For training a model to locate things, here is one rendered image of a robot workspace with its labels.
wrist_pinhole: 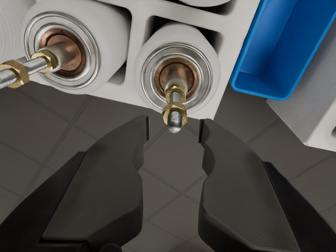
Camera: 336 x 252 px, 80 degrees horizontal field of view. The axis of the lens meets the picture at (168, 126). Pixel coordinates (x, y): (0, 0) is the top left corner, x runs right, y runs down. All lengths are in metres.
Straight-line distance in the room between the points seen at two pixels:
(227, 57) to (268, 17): 0.21
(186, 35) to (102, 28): 0.08
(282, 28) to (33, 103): 0.60
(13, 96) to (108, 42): 0.45
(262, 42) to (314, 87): 0.14
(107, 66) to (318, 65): 0.34
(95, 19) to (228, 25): 0.16
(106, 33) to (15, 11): 0.12
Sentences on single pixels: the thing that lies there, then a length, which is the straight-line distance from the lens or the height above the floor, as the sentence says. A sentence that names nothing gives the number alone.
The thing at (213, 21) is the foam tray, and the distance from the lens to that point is 0.28.
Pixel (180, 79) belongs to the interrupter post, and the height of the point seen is 0.28.
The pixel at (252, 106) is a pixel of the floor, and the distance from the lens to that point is 0.54.
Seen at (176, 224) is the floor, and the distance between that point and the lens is 0.84.
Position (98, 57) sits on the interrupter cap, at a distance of 0.22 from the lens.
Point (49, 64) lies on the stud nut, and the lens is 0.21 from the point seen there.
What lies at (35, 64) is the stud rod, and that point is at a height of 0.30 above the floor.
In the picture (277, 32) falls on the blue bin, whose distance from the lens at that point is 0.50.
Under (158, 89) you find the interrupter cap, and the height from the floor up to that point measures 0.25.
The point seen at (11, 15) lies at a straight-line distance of 0.31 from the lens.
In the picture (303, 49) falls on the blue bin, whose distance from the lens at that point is 0.42.
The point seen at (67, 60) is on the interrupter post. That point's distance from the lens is 0.23.
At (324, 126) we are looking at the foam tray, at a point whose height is 0.18.
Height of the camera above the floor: 0.46
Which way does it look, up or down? 59 degrees down
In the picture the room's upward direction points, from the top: 174 degrees counter-clockwise
